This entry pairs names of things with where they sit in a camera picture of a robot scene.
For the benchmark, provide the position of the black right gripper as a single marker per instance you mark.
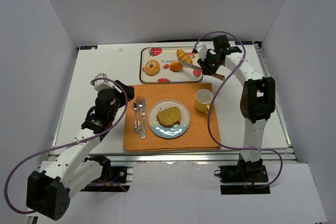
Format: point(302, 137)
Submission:
point(208, 64)

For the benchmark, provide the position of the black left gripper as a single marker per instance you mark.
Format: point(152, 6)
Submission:
point(126, 92)

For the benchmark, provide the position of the metal serving tongs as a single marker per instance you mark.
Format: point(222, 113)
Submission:
point(192, 66)

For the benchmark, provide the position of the glossy orange bun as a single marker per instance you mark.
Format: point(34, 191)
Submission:
point(176, 66)

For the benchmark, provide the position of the sliced loaf cake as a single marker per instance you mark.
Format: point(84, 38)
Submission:
point(169, 117)

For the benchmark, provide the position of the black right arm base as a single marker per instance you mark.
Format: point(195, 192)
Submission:
point(233, 182)

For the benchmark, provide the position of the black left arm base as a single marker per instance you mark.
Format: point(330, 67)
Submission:
point(113, 178)

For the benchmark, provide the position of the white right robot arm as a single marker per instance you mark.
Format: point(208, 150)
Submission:
point(257, 101)

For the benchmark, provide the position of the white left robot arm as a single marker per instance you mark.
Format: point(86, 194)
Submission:
point(49, 192)

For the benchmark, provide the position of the striped bread roll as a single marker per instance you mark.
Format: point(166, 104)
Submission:
point(182, 55)

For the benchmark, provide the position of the silver spoon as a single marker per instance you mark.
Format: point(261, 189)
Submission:
point(135, 108)

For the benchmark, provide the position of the right corner label sticker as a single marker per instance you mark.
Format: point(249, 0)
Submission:
point(244, 43)

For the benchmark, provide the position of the corner label sticker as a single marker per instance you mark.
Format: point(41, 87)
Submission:
point(244, 43)
point(88, 47)

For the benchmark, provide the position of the yellow mug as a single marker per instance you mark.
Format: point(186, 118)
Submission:
point(203, 99)

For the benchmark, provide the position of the silver fork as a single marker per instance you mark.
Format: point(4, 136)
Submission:
point(138, 105)

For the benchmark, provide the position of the silver table knife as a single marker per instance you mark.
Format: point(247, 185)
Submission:
point(143, 109)

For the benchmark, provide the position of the orange cloth placemat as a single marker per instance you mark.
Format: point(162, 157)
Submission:
point(196, 136)

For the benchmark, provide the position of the sugared donut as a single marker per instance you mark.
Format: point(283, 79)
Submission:
point(152, 67)

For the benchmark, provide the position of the white strawberry tray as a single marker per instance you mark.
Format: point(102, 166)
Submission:
point(161, 65)

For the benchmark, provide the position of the left corner label sticker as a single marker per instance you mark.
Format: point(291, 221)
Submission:
point(88, 47)

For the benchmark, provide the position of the white blue ceramic plate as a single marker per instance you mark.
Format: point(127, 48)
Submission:
point(178, 129)

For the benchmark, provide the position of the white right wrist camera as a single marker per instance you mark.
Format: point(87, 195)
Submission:
point(201, 50)

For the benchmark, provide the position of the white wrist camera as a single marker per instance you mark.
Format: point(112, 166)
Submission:
point(201, 50)
point(101, 84)

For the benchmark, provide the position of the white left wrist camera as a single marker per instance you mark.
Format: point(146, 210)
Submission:
point(101, 84)

